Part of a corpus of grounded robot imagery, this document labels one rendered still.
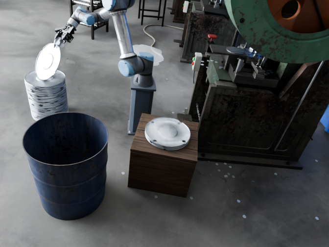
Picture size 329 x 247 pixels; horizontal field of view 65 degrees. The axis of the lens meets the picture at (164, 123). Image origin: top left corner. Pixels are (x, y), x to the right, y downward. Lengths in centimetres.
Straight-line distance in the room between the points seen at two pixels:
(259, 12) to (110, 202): 134
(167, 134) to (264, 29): 79
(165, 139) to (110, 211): 55
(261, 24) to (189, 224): 118
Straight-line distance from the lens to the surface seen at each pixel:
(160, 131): 164
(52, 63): 217
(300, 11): 156
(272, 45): 149
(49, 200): 157
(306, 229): 202
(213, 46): 194
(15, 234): 171
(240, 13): 138
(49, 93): 217
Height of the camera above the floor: 141
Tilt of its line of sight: 37 degrees down
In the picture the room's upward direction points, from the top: 10 degrees clockwise
